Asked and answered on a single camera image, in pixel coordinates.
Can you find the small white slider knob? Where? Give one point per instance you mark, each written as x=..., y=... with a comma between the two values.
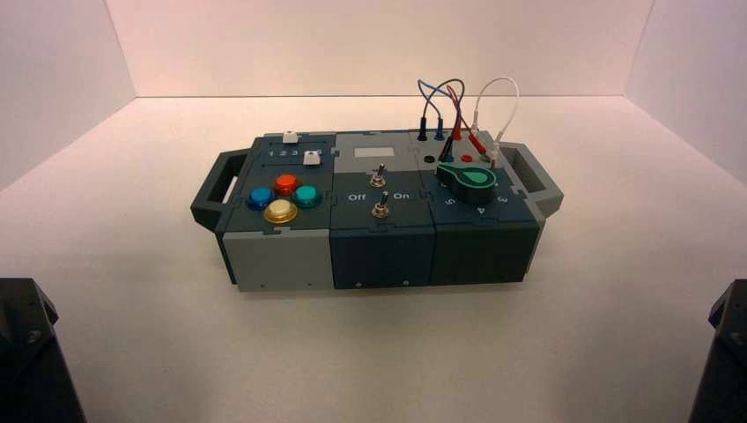
x=290, y=138

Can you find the white slider knob with dot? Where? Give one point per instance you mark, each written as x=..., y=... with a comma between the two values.
x=313, y=158

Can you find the grey and blue control box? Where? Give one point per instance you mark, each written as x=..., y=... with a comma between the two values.
x=379, y=251

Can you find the teal round push button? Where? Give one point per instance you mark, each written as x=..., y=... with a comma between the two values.
x=307, y=197

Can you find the red round push button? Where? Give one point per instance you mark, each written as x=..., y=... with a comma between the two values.
x=286, y=184

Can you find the yellow round push button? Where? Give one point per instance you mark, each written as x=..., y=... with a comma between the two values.
x=281, y=211

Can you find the green rotary pointer knob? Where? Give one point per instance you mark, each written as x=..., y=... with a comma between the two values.
x=470, y=185

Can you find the blue round push button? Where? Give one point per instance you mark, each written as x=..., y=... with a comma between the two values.
x=260, y=198

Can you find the silver metal toggle switch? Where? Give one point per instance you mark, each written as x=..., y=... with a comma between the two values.
x=381, y=207
x=378, y=174

